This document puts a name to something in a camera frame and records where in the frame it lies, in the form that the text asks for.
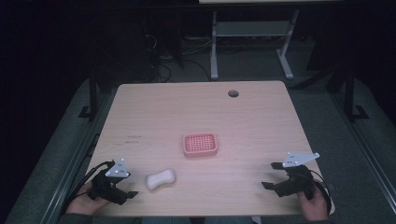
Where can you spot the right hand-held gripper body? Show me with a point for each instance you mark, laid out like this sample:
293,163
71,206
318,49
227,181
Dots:
297,180

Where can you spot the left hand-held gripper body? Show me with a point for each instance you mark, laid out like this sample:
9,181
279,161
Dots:
107,188

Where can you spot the person's left hand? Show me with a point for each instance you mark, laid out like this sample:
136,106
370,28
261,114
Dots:
82,202

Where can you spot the person's right hand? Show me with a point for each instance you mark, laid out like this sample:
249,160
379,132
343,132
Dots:
313,205

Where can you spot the white soap bar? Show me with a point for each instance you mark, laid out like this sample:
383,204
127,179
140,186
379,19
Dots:
160,179

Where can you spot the pink soap dish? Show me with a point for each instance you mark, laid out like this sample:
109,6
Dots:
200,144

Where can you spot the black metal stand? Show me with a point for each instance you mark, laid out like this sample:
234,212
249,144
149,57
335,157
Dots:
92,96
350,93

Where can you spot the metal floor rail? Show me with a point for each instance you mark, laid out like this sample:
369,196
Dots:
71,165
364,146

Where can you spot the white metal desk frame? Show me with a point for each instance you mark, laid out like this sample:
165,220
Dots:
249,28

